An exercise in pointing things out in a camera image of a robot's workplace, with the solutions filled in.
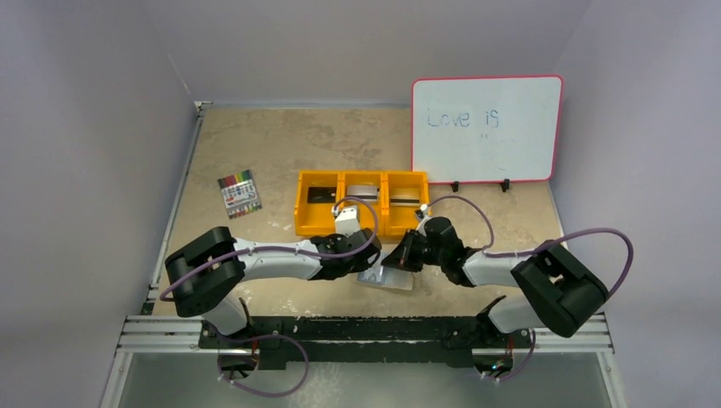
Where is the beige leather card holder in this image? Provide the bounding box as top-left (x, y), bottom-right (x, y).
top-left (356, 264), bottom-right (414, 291)

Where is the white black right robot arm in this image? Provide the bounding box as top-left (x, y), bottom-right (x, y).
top-left (381, 217), bottom-right (610, 346)

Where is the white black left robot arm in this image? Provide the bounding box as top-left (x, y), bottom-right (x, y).
top-left (159, 227), bottom-right (382, 348)

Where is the gold magnetic stripe card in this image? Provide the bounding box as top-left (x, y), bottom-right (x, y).
top-left (389, 189), bottom-right (421, 207)

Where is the silver magnetic stripe card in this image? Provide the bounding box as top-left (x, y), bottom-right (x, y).
top-left (346, 184), bottom-right (380, 202)

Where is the black magnetic stripe card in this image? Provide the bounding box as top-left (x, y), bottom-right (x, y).
top-left (306, 186), bottom-right (337, 204)

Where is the yellow three-compartment bin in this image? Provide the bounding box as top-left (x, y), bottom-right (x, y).
top-left (294, 170), bottom-right (429, 240)

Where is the marker pen pack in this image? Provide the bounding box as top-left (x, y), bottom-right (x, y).
top-left (218, 169), bottom-right (262, 219)

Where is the pink-framed whiteboard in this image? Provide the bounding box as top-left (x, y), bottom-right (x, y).
top-left (411, 74), bottom-right (565, 184)

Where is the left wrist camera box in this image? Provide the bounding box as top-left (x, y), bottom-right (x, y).
top-left (332, 206), bottom-right (361, 235)

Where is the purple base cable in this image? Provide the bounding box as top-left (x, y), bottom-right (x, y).
top-left (216, 333), bottom-right (310, 399)

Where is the black front table rail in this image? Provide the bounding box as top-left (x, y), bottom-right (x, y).
top-left (198, 316), bottom-right (514, 370)

